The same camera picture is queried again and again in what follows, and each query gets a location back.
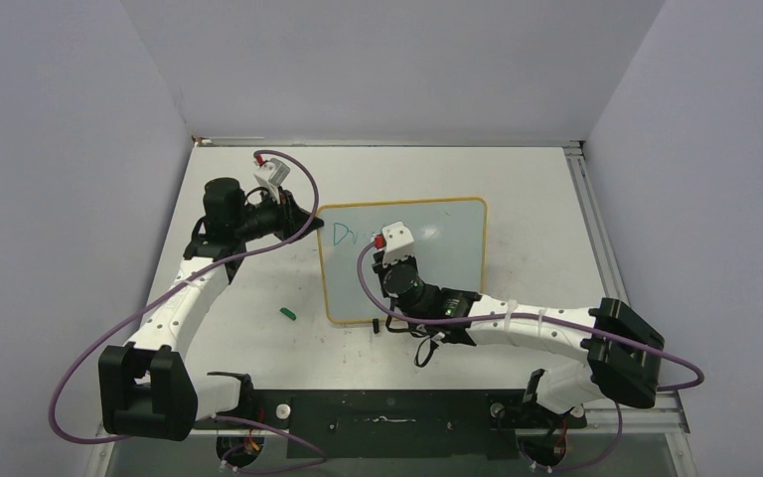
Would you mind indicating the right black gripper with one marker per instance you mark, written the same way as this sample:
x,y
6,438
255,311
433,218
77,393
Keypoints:
x,y
380,265

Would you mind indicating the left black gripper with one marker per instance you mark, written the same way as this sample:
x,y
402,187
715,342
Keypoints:
x,y
290,217

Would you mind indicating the yellow framed whiteboard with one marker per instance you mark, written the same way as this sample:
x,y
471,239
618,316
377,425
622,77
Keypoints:
x,y
450,244

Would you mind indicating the green marker cap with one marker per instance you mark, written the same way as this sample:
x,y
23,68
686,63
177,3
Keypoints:
x,y
288,313

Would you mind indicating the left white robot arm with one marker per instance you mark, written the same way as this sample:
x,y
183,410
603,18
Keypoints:
x,y
145,387

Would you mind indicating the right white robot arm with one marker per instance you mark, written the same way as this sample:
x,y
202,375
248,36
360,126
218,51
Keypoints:
x,y
610,350

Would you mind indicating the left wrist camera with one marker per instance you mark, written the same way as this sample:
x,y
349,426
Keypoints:
x,y
270,174

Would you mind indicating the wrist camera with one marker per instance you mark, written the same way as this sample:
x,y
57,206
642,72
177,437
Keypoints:
x,y
270,174
396,244

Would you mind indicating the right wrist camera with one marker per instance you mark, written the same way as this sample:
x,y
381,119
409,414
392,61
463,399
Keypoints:
x,y
396,244

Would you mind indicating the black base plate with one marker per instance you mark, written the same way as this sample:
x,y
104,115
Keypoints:
x,y
396,424

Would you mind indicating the aluminium frame rail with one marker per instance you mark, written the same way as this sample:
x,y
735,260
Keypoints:
x,y
668,415

